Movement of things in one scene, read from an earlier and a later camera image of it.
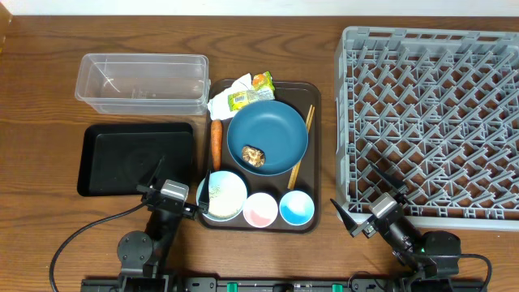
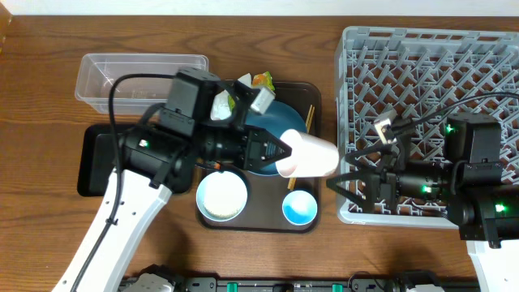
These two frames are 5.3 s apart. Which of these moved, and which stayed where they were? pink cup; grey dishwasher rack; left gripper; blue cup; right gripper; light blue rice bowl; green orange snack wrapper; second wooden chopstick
Moved: left gripper; pink cup; right gripper
Stayed: grey dishwasher rack; blue cup; second wooden chopstick; green orange snack wrapper; light blue rice bowl
